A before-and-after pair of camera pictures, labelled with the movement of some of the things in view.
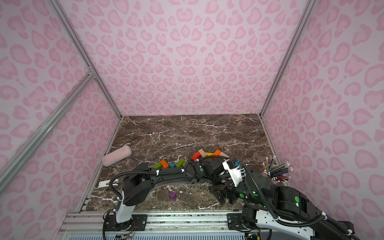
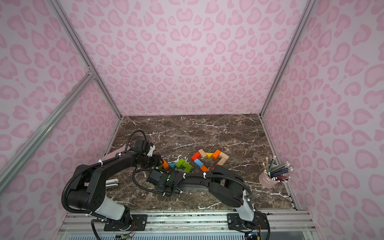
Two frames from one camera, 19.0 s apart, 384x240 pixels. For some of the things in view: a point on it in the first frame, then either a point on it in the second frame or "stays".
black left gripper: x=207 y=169 to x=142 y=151
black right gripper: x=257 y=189 to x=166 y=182
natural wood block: x=222 y=154 stays
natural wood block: x=203 y=153 stays
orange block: x=217 y=152 stays
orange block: x=164 y=164 stays
